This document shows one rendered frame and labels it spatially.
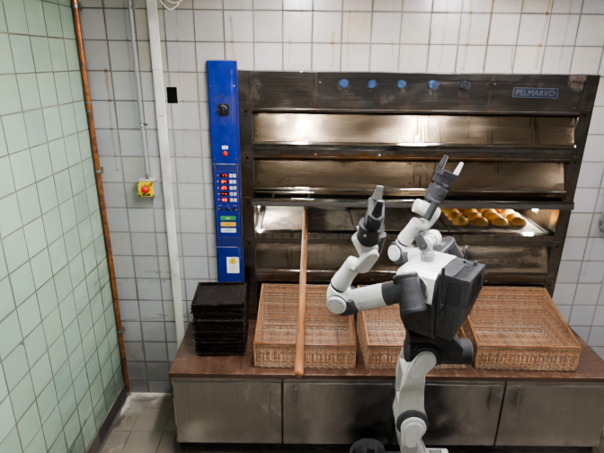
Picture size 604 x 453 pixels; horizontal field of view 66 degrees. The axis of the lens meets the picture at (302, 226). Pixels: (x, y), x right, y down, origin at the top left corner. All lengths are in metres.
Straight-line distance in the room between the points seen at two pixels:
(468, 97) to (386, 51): 0.52
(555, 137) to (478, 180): 0.46
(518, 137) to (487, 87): 0.33
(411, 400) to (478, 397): 0.69
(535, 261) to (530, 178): 0.53
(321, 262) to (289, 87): 1.04
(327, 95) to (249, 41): 0.50
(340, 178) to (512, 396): 1.53
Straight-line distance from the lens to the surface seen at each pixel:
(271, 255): 2.88
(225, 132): 2.67
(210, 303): 2.65
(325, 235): 2.82
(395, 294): 1.79
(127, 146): 2.85
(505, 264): 3.14
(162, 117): 2.74
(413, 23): 2.70
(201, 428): 2.91
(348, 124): 2.68
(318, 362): 2.64
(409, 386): 2.20
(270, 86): 2.66
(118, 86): 2.82
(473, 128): 2.83
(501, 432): 3.09
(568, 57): 2.99
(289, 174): 2.71
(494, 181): 2.93
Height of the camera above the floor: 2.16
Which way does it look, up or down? 20 degrees down
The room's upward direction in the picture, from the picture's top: 1 degrees clockwise
